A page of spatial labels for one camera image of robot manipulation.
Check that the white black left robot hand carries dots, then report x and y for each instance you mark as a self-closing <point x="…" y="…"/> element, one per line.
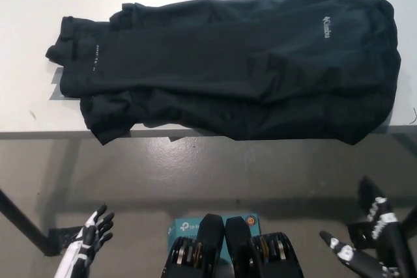
<point x="86" y="235"/>

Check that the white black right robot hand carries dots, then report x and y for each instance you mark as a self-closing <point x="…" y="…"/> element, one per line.
<point x="378" y="216"/>

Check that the black Columbia jacket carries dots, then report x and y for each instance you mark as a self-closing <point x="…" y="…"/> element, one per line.
<point x="228" y="73"/>

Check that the black left robot body block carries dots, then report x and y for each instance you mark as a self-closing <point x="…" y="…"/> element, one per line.
<point x="195" y="252"/>

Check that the teal TP-Link router box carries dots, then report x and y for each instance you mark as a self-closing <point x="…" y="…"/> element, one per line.
<point x="182" y="227"/>

